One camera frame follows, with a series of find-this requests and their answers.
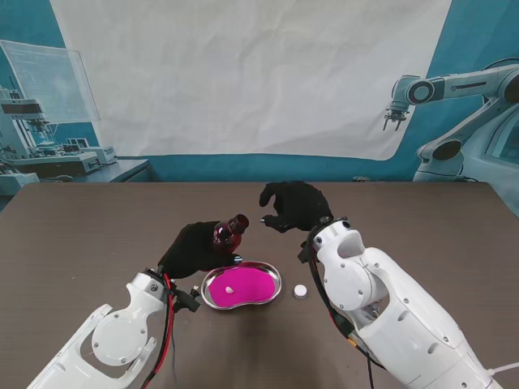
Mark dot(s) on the red transparent sample bottle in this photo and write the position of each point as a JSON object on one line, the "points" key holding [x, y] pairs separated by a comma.
{"points": [[227, 243]]}

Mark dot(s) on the white round bottle cap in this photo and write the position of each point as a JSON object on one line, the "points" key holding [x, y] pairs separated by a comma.
{"points": [[300, 291]]}

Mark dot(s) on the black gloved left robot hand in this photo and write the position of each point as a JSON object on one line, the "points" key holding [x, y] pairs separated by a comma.
{"points": [[188, 251]]}

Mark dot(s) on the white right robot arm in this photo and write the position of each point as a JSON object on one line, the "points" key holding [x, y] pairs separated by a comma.
{"points": [[365, 283]]}

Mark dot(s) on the steel kidney-shaped tray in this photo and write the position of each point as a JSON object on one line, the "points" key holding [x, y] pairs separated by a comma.
{"points": [[277, 277]]}

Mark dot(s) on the blue lab print banner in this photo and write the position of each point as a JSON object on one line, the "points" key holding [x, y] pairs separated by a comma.
{"points": [[24, 24]]}

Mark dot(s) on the white wrinkled backdrop sheet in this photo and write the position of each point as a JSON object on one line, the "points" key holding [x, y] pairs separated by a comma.
{"points": [[243, 81]]}

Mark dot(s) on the magenta tray liner pad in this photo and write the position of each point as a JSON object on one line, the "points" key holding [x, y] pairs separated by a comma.
{"points": [[255, 287]]}

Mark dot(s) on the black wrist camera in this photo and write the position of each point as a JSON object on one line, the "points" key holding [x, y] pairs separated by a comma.
{"points": [[304, 253], [188, 302]]}

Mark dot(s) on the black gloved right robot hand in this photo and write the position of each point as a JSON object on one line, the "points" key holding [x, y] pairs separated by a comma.
{"points": [[302, 204]]}

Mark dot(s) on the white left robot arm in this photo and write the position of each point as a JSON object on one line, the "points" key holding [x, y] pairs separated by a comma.
{"points": [[117, 336]]}

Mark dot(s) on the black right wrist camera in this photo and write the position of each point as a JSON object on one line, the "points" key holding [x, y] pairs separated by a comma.
{"points": [[304, 253]]}

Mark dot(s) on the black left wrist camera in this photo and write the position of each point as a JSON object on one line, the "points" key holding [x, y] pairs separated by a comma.
{"points": [[188, 302]]}

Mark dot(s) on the white zip tie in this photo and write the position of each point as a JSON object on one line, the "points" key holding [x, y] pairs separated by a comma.
{"points": [[503, 368]]}

